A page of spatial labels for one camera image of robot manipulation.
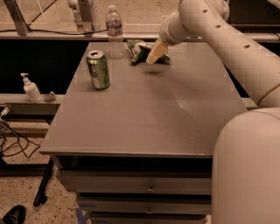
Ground small crumpled wrapper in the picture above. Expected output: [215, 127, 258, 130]
[44, 91, 56, 102]

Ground clear plastic water bottle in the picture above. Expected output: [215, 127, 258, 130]
[106, 5, 123, 59]

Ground green chip bag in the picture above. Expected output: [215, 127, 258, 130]
[126, 39, 171, 64]

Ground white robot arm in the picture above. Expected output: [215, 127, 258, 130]
[146, 0, 280, 224]

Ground black metal leg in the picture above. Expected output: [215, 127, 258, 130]
[33, 159, 53, 207]

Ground top cabinet drawer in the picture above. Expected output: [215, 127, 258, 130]
[57, 171, 211, 195]

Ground grey drawer cabinet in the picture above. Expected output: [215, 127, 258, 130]
[41, 43, 245, 224]

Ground black cable on ledge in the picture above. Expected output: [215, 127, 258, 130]
[0, 27, 109, 37]

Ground black floor cables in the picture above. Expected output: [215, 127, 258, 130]
[0, 105, 42, 160]

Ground white pump soap bottle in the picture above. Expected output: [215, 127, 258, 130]
[20, 73, 43, 103]

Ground cabinet drawer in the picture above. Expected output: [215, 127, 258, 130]
[57, 171, 211, 195]
[77, 194, 211, 215]

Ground green soda can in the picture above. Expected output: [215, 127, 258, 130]
[87, 50, 110, 90]

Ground black shoe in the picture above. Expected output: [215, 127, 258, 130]
[1, 205, 26, 224]

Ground middle cabinet drawer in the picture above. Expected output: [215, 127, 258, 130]
[77, 194, 211, 215]

